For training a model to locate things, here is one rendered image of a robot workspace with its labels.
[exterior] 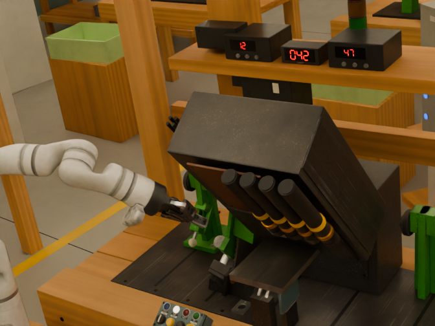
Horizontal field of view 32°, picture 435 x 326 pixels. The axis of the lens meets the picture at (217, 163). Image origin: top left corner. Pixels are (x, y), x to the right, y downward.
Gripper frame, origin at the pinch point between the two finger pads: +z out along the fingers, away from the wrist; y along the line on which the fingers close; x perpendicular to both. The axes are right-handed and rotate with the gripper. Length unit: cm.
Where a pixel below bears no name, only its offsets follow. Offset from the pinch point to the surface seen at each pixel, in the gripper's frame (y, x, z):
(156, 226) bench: 96, -21, 23
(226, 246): 34.7, -7.5, 23.9
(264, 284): 9.7, 4.7, 26.0
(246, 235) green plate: 29.5, -11.4, 26.4
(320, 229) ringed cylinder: -15.5, -5.6, 22.2
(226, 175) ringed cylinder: -12.3, -8.2, -2.4
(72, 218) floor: 304, -60, 38
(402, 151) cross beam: 14, -51, 60
